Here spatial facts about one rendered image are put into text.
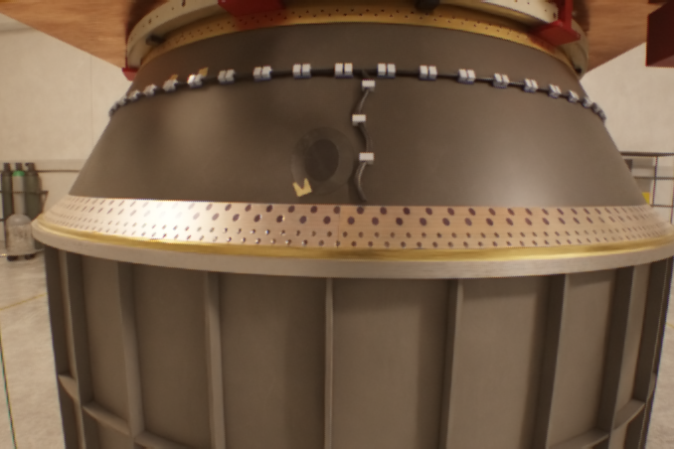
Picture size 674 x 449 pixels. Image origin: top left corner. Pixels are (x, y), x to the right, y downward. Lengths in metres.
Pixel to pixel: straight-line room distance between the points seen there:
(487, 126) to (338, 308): 0.44
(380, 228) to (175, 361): 0.43
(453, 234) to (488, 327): 0.17
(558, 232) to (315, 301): 0.42
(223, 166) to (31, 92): 8.52
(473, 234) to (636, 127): 7.37
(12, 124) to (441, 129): 9.03
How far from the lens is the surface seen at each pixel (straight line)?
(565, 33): 1.12
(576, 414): 0.89
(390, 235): 0.55
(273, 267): 0.53
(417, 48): 0.82
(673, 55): 1.23
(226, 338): 0.65
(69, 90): 8.57
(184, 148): 0.77
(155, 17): 1.13
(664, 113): 8.24
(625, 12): 1.33
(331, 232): 0.55
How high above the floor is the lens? 1.27
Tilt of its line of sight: 6 degrees down
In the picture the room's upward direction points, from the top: 1 degrees clockwise
